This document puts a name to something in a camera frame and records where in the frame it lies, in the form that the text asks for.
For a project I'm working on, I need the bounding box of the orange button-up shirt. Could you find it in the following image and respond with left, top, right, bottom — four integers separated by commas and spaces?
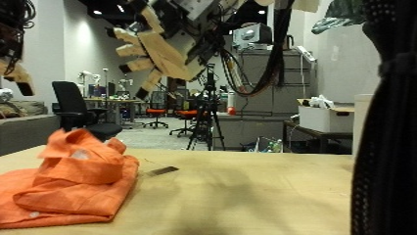
0, 127, 142, 229

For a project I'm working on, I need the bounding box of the grey box appliance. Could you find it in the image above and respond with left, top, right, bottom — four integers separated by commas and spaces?
232, 23, 274, 51

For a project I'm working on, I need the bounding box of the crumpled white bag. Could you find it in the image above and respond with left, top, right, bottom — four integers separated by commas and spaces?
0, 87, 16, 104

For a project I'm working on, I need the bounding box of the orange seat office chair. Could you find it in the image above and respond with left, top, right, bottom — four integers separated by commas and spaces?
143, 91, 172, 130
168, 97, 202, 138

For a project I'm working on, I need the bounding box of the wooden office desk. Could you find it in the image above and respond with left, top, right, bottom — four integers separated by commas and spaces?
84, 97, 148, 125

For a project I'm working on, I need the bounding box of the brown cushion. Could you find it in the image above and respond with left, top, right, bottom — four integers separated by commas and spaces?
0, 99, 47, 119

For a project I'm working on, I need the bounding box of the black office chair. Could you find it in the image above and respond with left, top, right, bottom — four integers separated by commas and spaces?
51, 80, 126, 142

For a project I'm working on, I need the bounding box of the copper kettle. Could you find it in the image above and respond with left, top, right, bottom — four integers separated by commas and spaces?
284, 33, 298, 51

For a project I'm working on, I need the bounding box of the low grey cabinet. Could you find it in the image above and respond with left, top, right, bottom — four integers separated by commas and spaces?
214, 112, 290, 150

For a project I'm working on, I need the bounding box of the white power strip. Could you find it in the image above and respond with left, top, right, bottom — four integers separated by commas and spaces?
296, 44, 319, 63

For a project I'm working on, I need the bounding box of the grey couch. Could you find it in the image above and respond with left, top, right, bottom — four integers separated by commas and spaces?
0, 114, 63, 157

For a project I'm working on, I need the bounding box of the tall grey filing cabinet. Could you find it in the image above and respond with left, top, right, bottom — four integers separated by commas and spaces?
230, 48, 319, 116

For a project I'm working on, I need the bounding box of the grey tape strip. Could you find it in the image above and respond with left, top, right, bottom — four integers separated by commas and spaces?
143, 165, 180, 177

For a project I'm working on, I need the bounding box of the dark green leafy plant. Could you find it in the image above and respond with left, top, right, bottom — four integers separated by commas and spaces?
312, 0, 368, 35

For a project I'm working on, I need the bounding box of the white storage box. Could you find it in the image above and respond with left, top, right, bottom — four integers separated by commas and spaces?
299, 104, 356, 133

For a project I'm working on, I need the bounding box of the dark wooden bench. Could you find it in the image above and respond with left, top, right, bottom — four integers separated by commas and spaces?
283, 119, 355, 155

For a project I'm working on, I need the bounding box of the black camera tripod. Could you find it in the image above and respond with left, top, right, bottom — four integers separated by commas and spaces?
187, 63, 227, 152

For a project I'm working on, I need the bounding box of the black left hand cable bundle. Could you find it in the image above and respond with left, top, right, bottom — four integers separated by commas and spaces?
219, 0, 298, 98

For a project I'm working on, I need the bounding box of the black braided cable sleeve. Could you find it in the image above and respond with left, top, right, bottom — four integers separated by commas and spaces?
351, 0, 417, 235

